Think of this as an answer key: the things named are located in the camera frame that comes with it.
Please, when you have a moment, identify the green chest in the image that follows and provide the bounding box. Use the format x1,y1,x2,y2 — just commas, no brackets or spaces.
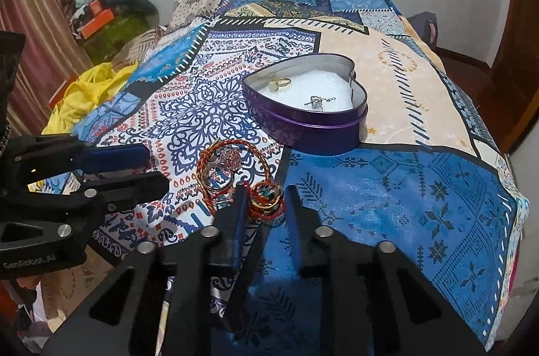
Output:
82,13,161,64

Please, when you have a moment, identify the yellow cloth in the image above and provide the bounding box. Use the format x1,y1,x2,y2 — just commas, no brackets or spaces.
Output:
42,61,139,135

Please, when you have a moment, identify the orange box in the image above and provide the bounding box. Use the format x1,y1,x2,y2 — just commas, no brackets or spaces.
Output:
79,8,115,39

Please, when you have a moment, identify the striped brown curtain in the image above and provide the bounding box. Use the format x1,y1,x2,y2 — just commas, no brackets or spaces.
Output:
0,0,94,138

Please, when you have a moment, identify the dotted beige pillow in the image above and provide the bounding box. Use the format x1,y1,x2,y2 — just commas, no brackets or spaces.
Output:
168,0,246,32

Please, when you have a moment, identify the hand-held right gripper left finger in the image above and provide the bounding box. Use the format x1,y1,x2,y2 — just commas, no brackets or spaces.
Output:
42,184,271,356

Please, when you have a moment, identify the silver earring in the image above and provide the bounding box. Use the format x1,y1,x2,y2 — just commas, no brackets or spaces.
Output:
305,95,336,112

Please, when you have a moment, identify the plain silver ring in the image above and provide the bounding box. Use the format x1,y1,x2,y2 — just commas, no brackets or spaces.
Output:
203,166,235,192

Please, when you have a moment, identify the silver stone ring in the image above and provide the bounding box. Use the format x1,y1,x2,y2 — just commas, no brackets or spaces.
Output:
209,148,246,176

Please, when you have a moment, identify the blue patchwork bedsheet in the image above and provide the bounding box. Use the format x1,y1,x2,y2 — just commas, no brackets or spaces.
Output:
42,0,531,352

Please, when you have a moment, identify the red gold twisted bangle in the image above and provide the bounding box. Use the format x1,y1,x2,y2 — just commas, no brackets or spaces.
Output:
196,138,274,210

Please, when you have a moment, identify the wooden door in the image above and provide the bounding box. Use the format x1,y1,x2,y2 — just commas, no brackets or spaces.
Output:
488,0,539,155

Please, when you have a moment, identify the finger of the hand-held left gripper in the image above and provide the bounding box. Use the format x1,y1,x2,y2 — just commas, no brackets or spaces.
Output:
0,171,170,252
8,134,151,188

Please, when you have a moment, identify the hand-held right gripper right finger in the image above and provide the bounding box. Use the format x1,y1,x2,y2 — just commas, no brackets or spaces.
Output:
285,185,486,356

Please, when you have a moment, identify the dark bag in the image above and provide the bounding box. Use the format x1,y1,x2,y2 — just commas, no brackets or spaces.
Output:
406,13,441,49

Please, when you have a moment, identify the purple heart-shaped tin box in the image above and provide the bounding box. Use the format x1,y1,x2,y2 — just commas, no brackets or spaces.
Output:
241,54,368,155

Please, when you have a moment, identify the white foam lining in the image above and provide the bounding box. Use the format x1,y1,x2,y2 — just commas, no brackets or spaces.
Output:
258,70,353,112

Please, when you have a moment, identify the leaf-patterned cloth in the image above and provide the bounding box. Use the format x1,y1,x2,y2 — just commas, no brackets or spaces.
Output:
113,27,169,67

